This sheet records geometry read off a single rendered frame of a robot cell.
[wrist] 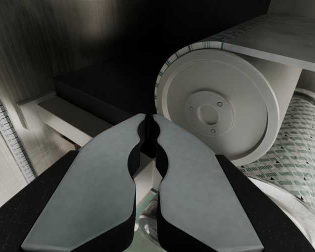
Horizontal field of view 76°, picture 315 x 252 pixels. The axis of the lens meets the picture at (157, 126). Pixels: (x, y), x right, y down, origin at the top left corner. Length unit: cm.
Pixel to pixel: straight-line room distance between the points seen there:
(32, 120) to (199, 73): 28
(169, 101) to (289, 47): 11
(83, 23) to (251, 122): 32
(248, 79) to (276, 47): 3
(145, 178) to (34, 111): 22
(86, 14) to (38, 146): 25
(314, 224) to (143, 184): 16
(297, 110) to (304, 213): 19
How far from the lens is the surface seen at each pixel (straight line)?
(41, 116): 39
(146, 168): 22
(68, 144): 43
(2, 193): 45
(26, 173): 45
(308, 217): 24
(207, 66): 19
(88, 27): 42
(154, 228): 20
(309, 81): 52
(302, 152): 30
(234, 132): 20
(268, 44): 19
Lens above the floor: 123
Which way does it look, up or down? 27 degrees down
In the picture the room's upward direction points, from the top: 115 degrees clockwise
